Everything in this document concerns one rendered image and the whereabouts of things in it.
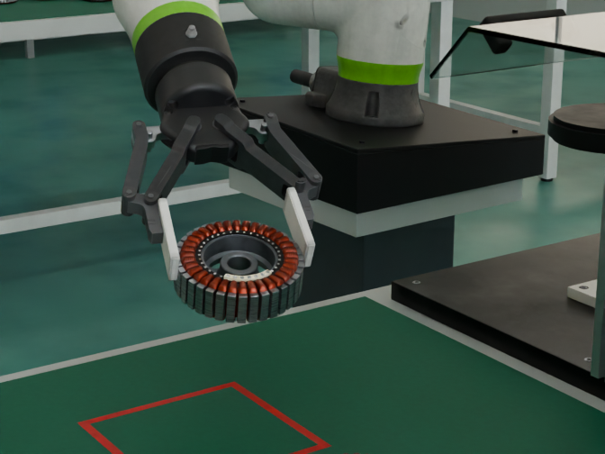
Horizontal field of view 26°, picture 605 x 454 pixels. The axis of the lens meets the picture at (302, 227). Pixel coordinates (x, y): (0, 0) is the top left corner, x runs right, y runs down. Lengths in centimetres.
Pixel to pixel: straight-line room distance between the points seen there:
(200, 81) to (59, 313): 238
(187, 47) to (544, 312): 46
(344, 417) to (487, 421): 13
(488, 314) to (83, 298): 240
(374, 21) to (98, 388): 84
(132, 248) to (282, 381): 285
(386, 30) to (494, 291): 59
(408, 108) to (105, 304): 183
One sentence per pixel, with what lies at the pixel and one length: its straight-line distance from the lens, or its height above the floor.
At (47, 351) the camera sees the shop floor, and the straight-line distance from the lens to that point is 332.
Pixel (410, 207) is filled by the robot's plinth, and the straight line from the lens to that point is 185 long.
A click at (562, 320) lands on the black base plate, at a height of 77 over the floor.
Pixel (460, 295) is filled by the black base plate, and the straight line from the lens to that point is 141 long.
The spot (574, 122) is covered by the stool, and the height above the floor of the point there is 56.
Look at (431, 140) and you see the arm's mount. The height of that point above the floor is 83.
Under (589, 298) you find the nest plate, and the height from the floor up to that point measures 78.
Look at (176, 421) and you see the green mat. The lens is 117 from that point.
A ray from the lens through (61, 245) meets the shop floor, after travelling 413.
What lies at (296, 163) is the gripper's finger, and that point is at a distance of 119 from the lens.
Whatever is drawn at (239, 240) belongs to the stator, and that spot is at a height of 90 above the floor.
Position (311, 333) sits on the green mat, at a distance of 135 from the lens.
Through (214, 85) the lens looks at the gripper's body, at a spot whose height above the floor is 102.
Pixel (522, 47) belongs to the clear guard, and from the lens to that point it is 137.
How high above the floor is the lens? 125
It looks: 17 degrees down
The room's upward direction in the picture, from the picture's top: straight up
